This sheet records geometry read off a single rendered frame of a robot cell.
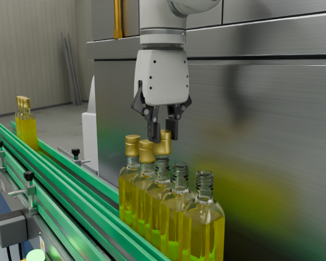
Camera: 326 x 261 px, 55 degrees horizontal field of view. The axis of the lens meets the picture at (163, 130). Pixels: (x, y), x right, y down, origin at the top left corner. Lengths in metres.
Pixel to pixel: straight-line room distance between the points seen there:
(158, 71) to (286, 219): 0.34
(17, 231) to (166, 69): 0.77
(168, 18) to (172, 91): 0.13
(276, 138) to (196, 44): 0.28
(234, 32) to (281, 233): 0.38
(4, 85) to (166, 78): 9.42
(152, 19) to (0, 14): 9.55
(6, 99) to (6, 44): 1.51
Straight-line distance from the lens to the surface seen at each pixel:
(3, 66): 9.93
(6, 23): 10.14
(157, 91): 0.56
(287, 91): 0.56
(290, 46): 0.57
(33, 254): 0.91
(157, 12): 0.56
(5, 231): 1.13
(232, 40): 0.64
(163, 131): 0.60
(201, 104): 0.69
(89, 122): 3.02
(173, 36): 0.56
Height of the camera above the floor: 1.49
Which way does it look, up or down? 12 degrees down
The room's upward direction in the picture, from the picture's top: straight up
